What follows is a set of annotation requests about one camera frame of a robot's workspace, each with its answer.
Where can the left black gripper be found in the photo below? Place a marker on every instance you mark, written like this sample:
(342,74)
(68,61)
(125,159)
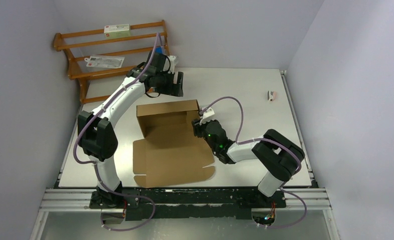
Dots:
(173,89)

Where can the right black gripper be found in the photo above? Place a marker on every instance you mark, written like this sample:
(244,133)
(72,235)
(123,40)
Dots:
(197,127)

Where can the brown cardboard box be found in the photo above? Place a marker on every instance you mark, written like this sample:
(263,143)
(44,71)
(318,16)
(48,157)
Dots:
(169,154)

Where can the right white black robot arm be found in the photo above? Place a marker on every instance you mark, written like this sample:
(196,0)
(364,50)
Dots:
(280,156)

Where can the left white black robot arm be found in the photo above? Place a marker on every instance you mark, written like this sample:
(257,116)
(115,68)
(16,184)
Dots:
(96,142)

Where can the white green box top shelf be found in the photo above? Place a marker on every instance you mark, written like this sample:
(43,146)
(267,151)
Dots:
(117,31)

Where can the small blue object on shelf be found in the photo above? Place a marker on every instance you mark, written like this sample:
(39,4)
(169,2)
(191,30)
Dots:
(161,50)

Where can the small pink white object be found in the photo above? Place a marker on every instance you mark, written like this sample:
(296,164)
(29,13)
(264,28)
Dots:
(271,95)

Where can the orange wooden shelf rack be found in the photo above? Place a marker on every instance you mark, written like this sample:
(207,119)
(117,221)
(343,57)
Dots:
(108,52)

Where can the clear plastic package on shelf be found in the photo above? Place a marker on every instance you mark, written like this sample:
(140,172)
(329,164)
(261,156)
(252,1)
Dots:
(103,61)

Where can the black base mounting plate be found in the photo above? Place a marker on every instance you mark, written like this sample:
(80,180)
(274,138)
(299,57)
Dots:
(139,203)

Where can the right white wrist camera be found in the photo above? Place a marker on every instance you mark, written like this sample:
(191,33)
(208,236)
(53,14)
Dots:
(207,116)

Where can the aluminium frame rail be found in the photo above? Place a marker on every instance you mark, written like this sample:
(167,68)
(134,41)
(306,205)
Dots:
(77,201)

